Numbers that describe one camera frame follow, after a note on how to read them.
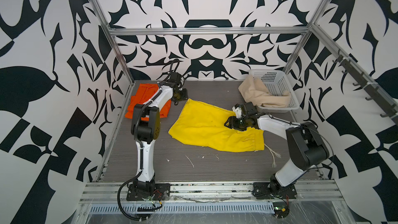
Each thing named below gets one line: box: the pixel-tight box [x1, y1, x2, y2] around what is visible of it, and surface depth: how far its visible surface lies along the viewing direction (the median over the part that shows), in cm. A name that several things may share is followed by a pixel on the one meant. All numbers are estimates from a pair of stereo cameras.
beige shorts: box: [237, 74, 291, 107], surface depth 100 cm
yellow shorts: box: [167, 98, 265, 152], surface depth 93 cm
